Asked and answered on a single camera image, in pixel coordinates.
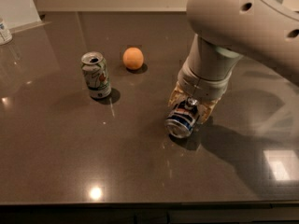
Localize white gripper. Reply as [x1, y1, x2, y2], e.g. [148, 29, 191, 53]
[168, 35, 243, 124]

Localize green white soda can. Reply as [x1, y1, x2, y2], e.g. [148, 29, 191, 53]
[81, 51, 111, 100]

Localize blue pepsi can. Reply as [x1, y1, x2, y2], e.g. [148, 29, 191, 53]
[165, 97, 199, 139]

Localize orange fruit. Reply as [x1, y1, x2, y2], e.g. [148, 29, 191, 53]
[122, 48, 144, 70]

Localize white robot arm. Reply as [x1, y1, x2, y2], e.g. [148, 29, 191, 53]
[169, 0, 299, 122]

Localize white container at left edge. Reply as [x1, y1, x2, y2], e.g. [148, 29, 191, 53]
[0, 18, 12, 45]

